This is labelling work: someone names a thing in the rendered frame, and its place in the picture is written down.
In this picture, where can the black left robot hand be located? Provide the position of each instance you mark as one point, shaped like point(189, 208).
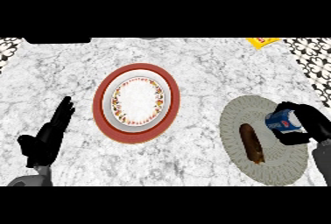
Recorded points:
point(47, 137)

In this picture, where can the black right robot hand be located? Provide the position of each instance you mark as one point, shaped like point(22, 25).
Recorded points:
point(316, 121)

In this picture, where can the blue and white can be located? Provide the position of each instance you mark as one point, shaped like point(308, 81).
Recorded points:
point(282, 121)

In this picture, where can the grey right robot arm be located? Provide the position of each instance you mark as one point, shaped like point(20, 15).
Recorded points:
point(322, 162)

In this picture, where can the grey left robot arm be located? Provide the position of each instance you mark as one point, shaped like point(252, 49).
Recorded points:
point(32, 178)

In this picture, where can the round grey placemat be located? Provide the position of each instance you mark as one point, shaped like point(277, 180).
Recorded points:
point(240, 122)

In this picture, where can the red rimmed white plate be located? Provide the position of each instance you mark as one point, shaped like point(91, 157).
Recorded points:
point(136, 103)

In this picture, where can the brown sausage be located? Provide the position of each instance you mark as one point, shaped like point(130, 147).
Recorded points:
point(251, 143)

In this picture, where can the black and white patterned panel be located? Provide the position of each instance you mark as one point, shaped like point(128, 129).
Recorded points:
point(7, 49)
point(311, 64)

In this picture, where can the yellow packet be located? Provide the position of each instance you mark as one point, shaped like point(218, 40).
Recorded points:
point(261, 41)

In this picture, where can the black appliance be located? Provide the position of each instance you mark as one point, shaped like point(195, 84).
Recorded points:
point(57, 40)

